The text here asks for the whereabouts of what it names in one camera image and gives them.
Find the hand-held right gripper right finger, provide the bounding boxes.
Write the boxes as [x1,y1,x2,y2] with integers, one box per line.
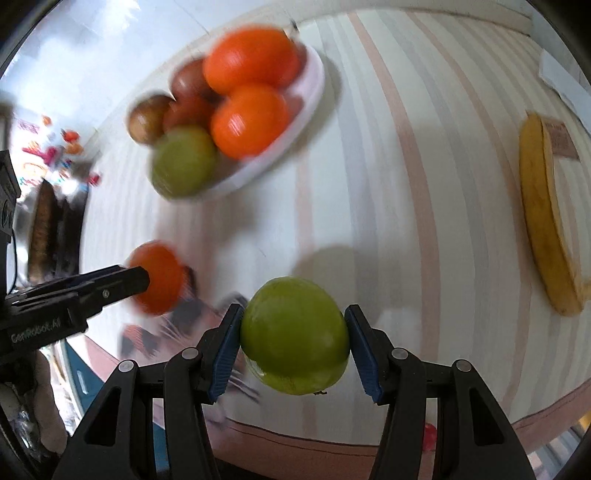
[344,305,536,480]

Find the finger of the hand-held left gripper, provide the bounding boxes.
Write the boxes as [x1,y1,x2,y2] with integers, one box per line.
[4,267,151,330]
[18,266,123,298]

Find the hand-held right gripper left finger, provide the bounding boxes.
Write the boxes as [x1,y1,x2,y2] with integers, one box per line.
[53,303,245,480]

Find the large orange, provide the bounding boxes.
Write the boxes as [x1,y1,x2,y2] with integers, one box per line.
[127,240,186,317]

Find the green apple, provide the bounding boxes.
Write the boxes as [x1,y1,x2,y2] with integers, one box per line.
[240,276,350,396]
[151,126,219,200]

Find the dark red apple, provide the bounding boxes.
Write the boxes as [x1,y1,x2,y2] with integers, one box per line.
[128,95,172,145]
[163,95,215,134]
[171,58,218,103]

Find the yellow banana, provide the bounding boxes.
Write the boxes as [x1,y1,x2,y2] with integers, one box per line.
[519,113,591,317]

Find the white ceramic plate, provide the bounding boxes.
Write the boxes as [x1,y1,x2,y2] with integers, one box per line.
[152,39,326,201]

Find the black gas stove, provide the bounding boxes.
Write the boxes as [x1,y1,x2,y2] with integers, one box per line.
[25,178,90,284]

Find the teal cabinet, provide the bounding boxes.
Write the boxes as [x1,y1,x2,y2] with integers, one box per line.
[62,339,116,416]

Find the striped cat-print tablecloth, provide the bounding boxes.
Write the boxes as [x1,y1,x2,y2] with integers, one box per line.
[55,9,591,480]

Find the brown card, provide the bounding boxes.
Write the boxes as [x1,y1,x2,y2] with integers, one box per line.
[540,117,580,162]

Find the white folded cloth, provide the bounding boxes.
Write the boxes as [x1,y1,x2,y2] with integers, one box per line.
[538,48,591,109]

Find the colourful wall stickers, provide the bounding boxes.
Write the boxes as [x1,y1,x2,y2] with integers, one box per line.
[16,115,102,188]

